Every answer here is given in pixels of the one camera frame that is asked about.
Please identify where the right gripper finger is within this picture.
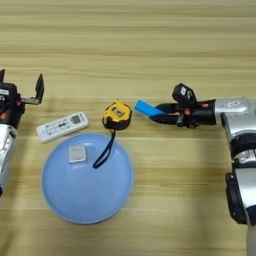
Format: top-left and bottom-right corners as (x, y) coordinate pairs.
(150, 114), (183, 125)
(154, 102), (183, 113)

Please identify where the left gripper labelled black box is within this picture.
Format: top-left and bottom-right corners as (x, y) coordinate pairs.
(0, 82), (18, 105)

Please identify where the yellow black tape measure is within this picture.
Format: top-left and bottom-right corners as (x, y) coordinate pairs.
(92, 99), (133, 170)

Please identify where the light blue round plate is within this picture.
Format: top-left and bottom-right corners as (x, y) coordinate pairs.
(40, 132), (135, 225)

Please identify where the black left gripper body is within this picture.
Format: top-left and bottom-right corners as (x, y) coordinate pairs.
(0, 98), (26, 129)

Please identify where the small silver square box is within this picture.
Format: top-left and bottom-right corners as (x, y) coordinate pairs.
(68, 144), (88, 164)

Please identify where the blue rectangular block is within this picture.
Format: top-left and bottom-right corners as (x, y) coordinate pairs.
(134, 99), (166, 119)

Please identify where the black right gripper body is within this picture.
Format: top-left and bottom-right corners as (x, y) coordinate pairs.
(177, 99), (218, 129)

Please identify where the white remote control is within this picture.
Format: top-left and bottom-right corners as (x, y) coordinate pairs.
(36, 111), (90, 144)

